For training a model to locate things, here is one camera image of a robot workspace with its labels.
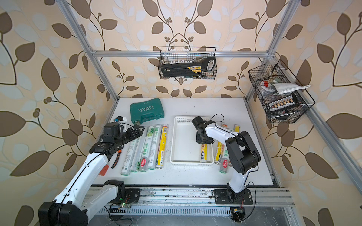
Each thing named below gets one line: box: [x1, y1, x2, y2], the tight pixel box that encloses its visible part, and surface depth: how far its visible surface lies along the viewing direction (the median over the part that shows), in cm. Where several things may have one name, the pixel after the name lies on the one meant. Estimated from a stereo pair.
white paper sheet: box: [271, 82, 312, 94], surface depth 63 cm
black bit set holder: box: [266, 93, 301, 113], surface depth 68 cm
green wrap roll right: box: [219, 146, 230, 174], surface depth 83 cm
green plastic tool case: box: [129, 97, 165, 124], surface depth 110 cm
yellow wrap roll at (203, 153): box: [200, 143, 208, 163], surface depth 86 cm
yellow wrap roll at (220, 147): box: [213, 141, 226, 165], surface depth 88 cm
